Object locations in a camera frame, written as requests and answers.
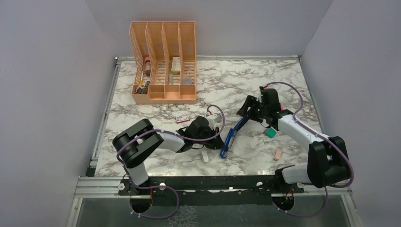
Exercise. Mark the red white staple box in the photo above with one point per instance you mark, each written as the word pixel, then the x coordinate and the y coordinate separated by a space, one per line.
pixel 182 118

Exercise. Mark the green white small box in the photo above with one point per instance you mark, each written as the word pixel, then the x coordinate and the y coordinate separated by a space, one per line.
pixel 176 66

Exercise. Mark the pink eraser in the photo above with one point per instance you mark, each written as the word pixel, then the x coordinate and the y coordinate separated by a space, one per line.
pixel 277 154

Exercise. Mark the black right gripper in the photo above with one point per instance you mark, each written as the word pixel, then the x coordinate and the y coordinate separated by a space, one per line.
pixel 251 101

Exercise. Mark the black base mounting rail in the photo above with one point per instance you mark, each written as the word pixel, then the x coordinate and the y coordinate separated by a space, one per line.
pixel 207 190

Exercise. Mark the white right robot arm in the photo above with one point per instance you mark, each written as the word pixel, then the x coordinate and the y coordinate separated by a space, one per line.
pixel 327 162

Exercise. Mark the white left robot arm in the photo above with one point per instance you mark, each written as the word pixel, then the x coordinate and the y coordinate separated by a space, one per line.
pixel 138 142

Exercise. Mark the orange plastic desk organizer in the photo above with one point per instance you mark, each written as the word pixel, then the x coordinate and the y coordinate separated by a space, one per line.
pixel 161 41

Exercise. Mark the black label card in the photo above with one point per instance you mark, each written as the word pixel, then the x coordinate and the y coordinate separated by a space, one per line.
pixel 142 89

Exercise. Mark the small white stapler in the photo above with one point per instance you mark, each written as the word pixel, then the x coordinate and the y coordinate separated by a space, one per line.
pixel 205 156

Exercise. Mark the clear tape roll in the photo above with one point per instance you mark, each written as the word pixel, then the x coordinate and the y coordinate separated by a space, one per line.
pixel 187 81

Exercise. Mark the green eraser block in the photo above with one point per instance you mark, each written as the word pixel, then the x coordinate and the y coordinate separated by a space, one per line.
pixel 270 132

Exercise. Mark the blue stapler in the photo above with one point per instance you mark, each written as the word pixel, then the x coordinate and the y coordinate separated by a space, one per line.
pixel 225 152

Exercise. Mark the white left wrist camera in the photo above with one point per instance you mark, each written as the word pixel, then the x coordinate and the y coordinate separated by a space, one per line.
pixel 214 119

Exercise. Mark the pink glue stick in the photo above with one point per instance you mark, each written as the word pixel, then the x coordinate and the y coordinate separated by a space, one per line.
pixel 147 64

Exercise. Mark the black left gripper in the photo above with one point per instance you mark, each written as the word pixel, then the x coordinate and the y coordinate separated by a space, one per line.
pixel 217 144

